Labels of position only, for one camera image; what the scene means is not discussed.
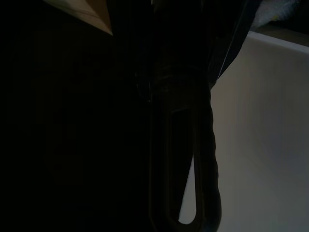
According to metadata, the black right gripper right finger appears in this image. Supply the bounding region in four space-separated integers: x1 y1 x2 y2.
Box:
204 95 222 232

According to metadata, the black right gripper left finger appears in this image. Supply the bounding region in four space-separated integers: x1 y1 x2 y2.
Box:
150 100 169 232

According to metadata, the light wooden board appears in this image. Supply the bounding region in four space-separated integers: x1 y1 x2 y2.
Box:
43 0 114 37

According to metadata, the white fluffy cloth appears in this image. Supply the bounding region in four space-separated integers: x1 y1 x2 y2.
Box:
252 0 301 28

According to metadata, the thin white cord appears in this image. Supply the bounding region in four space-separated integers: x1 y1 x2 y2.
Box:
216 0 248 82

